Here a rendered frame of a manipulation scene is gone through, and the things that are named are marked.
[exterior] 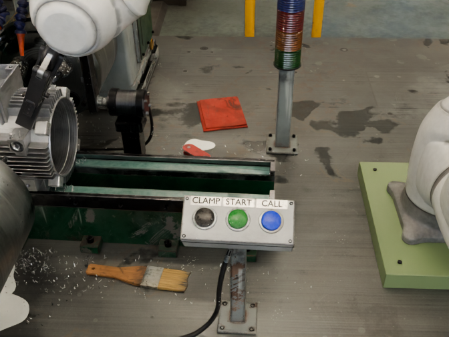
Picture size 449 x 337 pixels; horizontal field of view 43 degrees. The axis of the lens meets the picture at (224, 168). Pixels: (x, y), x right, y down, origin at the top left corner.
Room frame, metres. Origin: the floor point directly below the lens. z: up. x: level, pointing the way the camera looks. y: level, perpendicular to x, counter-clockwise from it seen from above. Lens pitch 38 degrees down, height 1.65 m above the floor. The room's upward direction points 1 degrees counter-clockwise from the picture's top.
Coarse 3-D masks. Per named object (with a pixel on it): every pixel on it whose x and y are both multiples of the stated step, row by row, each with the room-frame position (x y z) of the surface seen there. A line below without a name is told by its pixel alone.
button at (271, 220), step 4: (268, 212) 0.62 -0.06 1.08; (272, 212) 0.62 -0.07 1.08; (276, 212) 0.62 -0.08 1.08; (264, 216) 0.62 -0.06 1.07; (268, 216) 0.62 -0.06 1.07; (272, 216) 0.62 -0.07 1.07; (276, 216) 0.62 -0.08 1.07; (280, 216) 0.62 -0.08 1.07; (264, 220) 0.61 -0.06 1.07; (268, 220) 0.61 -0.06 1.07; (272, 220) 0.61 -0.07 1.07; (276, 220) 0.61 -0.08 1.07; (280, 220) 0.61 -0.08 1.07; (264, 224) 0.61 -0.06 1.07; (268, 224) 0.61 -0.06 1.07; (272, 224) 0.61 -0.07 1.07; (276, 224) 0.61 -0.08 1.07; (280, 224) 0.61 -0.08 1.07; (268, 228) 0.60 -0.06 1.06; (272, 228) 0.60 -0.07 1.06; (276, 228) 0.60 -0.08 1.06
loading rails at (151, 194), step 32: (96, 160) 0.96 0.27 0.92; (128, 160) 0.96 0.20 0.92; (160, 160) 0.96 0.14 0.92; (192, 160) 0.95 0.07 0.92; (224, 160) 0.94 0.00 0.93; (256, 160) 0.94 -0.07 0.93; (32, 192) 0.85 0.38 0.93; (64, 192) 0.85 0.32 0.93; (96, 192) 0.86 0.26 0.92; (128, 192) 0.86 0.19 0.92; (160, 192) 0.86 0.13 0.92; (192, 192) 0.85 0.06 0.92; (224, 192) 0.91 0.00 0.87; (256, 192) 0.91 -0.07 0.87; (64, 224) 0.84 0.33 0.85; (96, 224) 0.83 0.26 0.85; (128, 224) 0.83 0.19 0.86; (160, 224) 0.82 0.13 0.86; (160, 256) 0.79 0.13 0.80; (256, 256) 0.77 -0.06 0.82
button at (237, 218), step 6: (234, 210) 0.63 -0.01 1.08; (240, 210) 0.63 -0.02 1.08; (228, 216) 0.62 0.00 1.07; (234, 216) 0.62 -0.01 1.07; (240, 216) 0.62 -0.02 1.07; (246, 216) 0.62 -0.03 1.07; (234, 222) 0.61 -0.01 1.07; (240, 222) 0.61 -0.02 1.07; (246, 222) 0.61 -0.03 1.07; (234, 228) 0.61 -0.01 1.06; (240, 228) 0.60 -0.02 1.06
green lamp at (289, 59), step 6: (276, 48) 1.16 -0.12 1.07; (276, 54) 1.16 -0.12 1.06; (282, 54) 1.15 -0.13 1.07; (288, 54) 1.14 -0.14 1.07; (294, 54) 1.14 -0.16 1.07; (300, 54) 1.16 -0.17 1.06; (276, 60) 1.16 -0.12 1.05; (282, 60) 1.15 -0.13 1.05; (288, 60) 1.14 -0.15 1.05; (294, 60) 1.14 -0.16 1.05; (300, 60) 1.16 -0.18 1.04; (282, 66) 1.15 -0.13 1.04; (288, 66) 1.14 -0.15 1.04; (294, 66) 1.15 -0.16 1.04
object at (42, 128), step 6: (66, 90) 0.97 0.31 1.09; (66, 96) 0.96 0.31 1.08; (36, 126) 0.85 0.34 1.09; (42, 126) 0.84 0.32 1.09; (48, 126) 0.85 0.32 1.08; (36, 132) 0.84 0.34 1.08; (42, 132) 0.84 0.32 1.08; (48, 132) 0.85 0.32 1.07; (78, 138) 0.98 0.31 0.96; (78, 144) 0.98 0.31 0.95; (48, 180) 0.84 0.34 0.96; (54, 180) 0.84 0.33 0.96; (60, 180) 0.85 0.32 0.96; (54, 186) 0.84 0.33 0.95; (60, 186) 0.84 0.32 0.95
